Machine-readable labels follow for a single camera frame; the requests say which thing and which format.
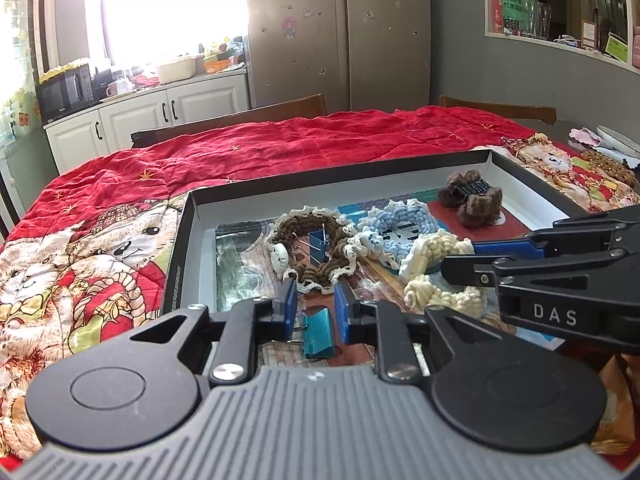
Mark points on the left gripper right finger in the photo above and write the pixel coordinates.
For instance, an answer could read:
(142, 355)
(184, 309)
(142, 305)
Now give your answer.
(344, 302)

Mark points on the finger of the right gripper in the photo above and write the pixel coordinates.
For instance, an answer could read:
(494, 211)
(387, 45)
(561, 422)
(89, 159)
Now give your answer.
(519, 248)

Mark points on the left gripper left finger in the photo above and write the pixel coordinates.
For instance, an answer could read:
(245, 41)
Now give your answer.
(287, 308)

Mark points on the brown crochet scrunchie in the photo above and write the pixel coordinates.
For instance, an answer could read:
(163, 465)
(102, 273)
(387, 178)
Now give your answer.
(288, 249)

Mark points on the teal binder clip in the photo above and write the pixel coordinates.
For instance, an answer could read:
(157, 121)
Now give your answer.
(317, 333)

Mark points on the brown furry hair claw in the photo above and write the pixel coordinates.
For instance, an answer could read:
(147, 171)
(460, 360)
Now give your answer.
(476, 202)

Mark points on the light blue yarn scrunchie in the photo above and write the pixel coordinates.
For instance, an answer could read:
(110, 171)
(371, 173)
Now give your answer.
(389, 232)

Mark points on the blue binder clip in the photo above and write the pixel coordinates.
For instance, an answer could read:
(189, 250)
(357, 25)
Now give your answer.
(319, 246)

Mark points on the black shallow box tray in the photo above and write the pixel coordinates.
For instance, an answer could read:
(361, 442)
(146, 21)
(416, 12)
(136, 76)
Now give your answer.
(220, 257)

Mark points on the cream yarn scrunchie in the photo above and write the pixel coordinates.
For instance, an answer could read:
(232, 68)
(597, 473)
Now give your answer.
(425, 284)

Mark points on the brown knitted scrunchie side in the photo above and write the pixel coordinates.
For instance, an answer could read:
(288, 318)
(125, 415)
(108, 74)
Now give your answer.
(613, 169)

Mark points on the wooden chair right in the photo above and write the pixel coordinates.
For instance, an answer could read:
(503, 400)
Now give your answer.
(545, 114)

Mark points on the wooden chair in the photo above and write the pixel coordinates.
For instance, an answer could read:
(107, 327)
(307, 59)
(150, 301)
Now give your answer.
(307, 107)
(545, 114)

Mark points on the white plate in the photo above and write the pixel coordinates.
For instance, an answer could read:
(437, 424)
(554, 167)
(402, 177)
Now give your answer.
(614, 141)

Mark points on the wooden chair back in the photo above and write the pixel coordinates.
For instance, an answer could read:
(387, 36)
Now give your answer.
(307, 107)

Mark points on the red bear print quilt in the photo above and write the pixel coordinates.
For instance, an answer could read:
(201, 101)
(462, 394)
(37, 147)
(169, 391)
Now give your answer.
(90, 258)

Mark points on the white kitchen cabinet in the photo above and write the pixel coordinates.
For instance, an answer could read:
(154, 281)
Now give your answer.
(107, 127)

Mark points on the steel double door refrigerator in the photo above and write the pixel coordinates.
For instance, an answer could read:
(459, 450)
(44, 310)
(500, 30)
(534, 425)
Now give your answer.
(359, 54)

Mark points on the black microwave oven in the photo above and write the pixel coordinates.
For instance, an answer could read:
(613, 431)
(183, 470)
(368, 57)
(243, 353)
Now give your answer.
(66, 93)

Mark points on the white wall shelf unit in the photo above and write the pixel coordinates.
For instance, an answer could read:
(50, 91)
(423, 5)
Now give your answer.
(604, 30)

